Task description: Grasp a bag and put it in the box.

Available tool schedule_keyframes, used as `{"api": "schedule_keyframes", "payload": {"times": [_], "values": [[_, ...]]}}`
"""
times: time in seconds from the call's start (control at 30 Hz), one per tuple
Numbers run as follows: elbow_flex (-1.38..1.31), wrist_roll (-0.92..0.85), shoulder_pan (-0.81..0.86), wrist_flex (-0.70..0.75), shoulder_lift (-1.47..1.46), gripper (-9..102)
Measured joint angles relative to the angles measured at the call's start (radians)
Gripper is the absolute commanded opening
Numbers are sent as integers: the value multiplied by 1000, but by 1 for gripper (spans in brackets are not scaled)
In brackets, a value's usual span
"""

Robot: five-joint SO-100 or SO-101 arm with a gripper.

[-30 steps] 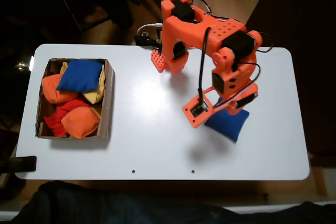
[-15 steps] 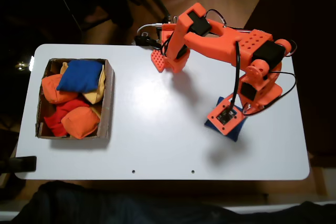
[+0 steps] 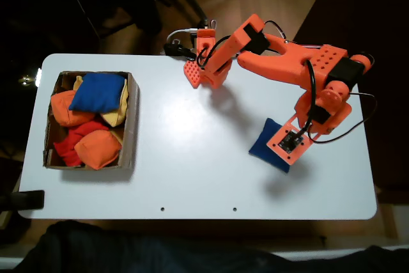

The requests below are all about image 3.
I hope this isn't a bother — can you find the thin black wrist wire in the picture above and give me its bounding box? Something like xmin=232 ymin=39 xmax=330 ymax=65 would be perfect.
xmin=316 ymin=92 xmax=378 ymax=144

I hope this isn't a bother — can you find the cardboard box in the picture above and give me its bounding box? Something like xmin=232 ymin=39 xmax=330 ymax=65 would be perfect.
xmin=42 ymin=70 xmax=141 ymax=171

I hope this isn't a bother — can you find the black camera cable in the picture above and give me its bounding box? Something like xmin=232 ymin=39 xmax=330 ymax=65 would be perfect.
xmin=195 ymin=35 xmax=319 ymax=142

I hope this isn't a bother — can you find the orange bean bag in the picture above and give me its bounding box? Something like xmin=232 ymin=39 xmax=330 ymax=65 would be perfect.
xmin=73 ymin=129 xmax=123 ymax=171
xmin=50 ymin=90 xmax=96 ymax=127

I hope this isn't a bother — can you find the person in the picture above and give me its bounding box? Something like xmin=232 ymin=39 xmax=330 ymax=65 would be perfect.
xmin=12 ymin=220 xmax=409 ymax=273

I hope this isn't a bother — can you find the black clamp with bar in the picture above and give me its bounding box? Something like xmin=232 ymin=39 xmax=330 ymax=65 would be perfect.
xmin=0 ymin=189 xmax=45 ymax=212

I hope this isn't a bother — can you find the white cable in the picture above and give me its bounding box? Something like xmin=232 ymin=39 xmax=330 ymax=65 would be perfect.
xmin=166 ymin=27 xmax=201 ymax=45

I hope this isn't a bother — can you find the blue bean bag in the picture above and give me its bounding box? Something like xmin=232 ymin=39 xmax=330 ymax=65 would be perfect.
xmin=248 ymin=117 xmax=291 ymax=174
xmin=68 ymin=72 xmax=126 ymax=114

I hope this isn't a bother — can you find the red bean bag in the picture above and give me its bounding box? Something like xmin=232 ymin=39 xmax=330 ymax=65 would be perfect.
xmin=52 ymin=120 xmax=111 ymax=168

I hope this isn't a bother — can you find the black cable plug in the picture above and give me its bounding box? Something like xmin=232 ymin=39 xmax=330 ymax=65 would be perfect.
xmin=164 ymin=41 xmax=196 ymax=61

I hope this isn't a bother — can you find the orange camera mount plate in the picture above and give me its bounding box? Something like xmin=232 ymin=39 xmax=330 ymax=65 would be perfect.
xmin=266 ymin=115 xmax=316 ymax=164

